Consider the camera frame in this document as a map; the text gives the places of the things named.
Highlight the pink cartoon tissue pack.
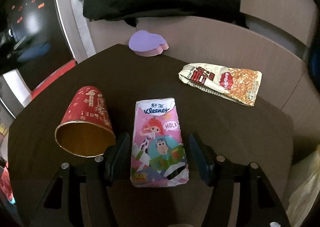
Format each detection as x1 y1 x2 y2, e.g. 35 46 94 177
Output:
130 97 189 188

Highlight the red paper cup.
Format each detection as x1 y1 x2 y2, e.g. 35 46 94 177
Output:
54 85 117 158

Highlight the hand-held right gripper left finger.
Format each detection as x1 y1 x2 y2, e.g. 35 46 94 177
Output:
29 132 132 227

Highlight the black fridge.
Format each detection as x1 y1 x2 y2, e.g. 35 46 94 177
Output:
0 0 75 72

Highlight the purple heart-shaped box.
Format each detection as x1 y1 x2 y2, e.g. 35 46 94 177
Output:
129 30 169 57

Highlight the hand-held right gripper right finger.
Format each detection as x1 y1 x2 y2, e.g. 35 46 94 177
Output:
188 133 292 227

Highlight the red patterned bag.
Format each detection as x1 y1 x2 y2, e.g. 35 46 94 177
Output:
0 164 14 205

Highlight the round bin with plastic liner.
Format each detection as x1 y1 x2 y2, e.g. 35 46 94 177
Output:
286 146 320 227

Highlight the noodle snack wrapper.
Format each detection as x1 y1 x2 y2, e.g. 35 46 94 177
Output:
178 63 262 106

